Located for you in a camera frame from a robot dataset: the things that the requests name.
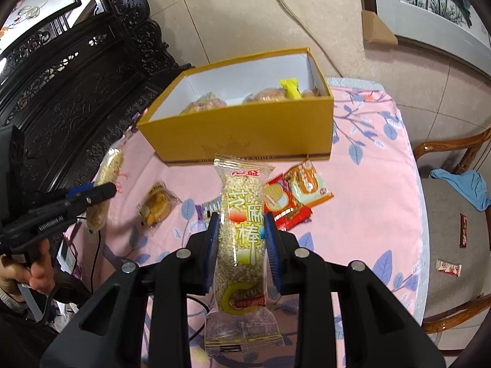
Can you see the person's left forearm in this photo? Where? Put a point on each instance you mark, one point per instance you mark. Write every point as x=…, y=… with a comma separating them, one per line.
x=7, y=301

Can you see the red snack packet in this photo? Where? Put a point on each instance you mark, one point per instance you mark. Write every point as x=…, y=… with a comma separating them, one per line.
x=285, y=209

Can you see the white red candy packet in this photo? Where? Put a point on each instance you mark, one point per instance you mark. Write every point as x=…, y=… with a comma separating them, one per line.
x=448, y=267

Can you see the yellow snack packet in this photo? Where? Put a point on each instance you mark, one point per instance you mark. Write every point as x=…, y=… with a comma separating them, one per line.
x=289, y=88

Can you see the small white box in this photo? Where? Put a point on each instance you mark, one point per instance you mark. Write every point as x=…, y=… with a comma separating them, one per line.
x=67, y=257

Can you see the brown cardboard piece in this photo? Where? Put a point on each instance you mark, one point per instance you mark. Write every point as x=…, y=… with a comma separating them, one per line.
x=378, y=28

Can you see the puffed rice bar packet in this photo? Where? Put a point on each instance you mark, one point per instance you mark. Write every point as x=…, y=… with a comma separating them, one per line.
x=241, y=245
x=109, y=168

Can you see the clear cracker packet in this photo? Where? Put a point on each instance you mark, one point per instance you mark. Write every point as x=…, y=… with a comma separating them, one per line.
x=203, y=105

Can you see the green orange snack packet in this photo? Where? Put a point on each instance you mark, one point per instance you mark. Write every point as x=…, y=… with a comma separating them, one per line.
x=310, y=186

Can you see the black carved wooden furniture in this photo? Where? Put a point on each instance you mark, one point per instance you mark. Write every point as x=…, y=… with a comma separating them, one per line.
x=76, y=103

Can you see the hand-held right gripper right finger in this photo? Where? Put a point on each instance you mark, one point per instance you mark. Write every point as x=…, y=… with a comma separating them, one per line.
x=270, y=245

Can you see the pink printed tablecloth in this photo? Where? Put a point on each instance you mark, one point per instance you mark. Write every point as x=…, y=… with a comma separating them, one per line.
x=368, y=207

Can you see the blue cloth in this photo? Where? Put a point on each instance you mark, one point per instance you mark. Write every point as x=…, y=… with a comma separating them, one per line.
x=468, y=188

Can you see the wooden chair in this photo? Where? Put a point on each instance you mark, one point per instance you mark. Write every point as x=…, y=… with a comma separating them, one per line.
x=445, y=211

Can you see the small brown pastry packet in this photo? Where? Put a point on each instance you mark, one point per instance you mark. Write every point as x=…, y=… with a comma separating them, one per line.
x=310, y=92

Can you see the brown candy bar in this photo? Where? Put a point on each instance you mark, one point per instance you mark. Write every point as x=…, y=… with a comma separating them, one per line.
x=464, y=230

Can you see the small yellow pastry packet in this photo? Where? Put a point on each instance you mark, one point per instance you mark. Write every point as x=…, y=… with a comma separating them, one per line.
x=155, y=205

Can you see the framed landscape painting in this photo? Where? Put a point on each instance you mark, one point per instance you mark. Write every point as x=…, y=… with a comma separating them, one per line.
x=433, y=0

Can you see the person's left hand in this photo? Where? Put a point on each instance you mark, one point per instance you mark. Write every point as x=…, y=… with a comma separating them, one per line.
x=38, y=276

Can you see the yellow cardboard box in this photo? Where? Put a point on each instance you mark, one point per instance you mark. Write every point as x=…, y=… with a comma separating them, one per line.
x=238, y=130

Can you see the purple snack packet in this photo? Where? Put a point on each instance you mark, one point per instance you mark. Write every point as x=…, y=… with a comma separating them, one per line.
x=205, y=209

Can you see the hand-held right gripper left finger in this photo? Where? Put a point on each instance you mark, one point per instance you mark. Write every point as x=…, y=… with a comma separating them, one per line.
x=213, y=245

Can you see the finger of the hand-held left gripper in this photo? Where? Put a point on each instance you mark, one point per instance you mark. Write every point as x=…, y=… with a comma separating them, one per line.
x=80, y=190
x=99, y=193

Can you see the flower painting panel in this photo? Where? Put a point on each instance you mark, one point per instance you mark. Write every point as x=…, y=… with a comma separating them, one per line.
x=34, y=0

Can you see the clear round pastry packet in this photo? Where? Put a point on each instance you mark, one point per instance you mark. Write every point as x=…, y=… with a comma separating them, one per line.
x=264, y=96

